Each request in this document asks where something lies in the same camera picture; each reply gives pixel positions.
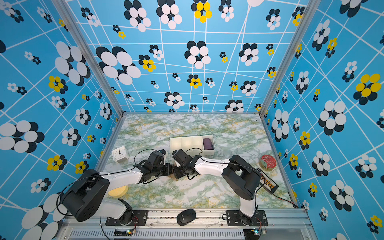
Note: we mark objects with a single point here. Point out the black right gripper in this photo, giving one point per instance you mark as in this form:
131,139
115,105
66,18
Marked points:
175,170

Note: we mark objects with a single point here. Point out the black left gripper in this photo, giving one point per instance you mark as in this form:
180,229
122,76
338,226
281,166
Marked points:
168,169

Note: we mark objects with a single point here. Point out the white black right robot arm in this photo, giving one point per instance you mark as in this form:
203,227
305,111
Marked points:
239,175

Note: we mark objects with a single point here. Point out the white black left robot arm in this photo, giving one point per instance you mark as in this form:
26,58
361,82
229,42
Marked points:
86,197

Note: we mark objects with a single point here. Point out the white compartment organizer tray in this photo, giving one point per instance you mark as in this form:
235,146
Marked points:
192,145

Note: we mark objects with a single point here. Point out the purple rolled sock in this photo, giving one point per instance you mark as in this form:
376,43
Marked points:
208,144

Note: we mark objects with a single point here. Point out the white square alarm clock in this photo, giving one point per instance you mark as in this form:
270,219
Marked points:
120,154

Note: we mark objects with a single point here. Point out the yellow round sponge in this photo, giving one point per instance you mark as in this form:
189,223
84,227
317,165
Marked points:
119,192

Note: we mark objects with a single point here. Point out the black computer mouse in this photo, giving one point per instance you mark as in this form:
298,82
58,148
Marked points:
185,217

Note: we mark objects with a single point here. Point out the left green circuit board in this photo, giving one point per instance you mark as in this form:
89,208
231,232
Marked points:
124,233

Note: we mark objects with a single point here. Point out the green circuit board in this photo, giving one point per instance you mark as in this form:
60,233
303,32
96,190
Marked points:
253,234
124,233

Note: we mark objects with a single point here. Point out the round red lid tin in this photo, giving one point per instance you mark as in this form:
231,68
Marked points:
268,162

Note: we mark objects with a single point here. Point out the black tray with coloured items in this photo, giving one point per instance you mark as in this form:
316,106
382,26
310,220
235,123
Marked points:
268,184

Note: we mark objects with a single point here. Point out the right green circuit board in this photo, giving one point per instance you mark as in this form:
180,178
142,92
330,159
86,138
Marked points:
253,234

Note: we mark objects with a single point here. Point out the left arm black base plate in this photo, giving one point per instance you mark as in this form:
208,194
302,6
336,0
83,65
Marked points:
131,218

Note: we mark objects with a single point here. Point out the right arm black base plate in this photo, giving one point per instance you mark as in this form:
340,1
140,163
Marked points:
237,219

